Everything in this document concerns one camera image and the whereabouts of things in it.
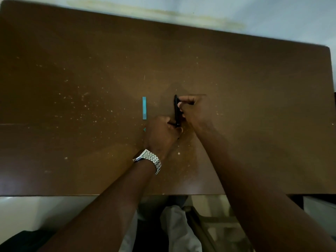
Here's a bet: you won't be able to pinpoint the wooden chair frame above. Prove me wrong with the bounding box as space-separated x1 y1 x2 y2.
183 206 252 252

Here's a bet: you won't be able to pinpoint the person's left hand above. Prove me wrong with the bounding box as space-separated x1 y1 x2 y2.
143 115 184 162

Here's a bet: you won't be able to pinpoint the person's left leg white trousers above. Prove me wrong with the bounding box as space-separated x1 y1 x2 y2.
119 210 140 252

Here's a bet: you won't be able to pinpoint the white box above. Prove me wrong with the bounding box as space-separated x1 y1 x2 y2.
303 196 336 229

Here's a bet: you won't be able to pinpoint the black table leg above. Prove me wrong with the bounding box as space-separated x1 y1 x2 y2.
288 194 305 208

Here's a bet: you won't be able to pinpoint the person's right hand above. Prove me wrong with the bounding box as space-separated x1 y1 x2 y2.
177 94 218 135

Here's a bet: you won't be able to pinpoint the person's leg white trousers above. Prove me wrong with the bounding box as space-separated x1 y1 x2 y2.
160 205 203 252
119 210 140 252

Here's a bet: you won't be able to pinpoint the person's left forearm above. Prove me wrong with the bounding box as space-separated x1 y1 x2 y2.
39 161 158 252

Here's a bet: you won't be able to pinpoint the person's right leg white trousers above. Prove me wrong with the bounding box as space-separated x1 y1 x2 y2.
160 205 203 252

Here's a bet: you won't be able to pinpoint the black fabric item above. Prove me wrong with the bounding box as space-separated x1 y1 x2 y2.
0 229 57 252

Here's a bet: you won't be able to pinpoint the person's right forearm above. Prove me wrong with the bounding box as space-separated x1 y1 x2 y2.
194 128 336 252

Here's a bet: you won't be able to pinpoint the silver metal wristwatch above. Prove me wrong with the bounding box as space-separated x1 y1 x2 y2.
132 149 162 175

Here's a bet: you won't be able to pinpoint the black pen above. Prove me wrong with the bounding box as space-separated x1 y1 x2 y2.
173 94 182 128

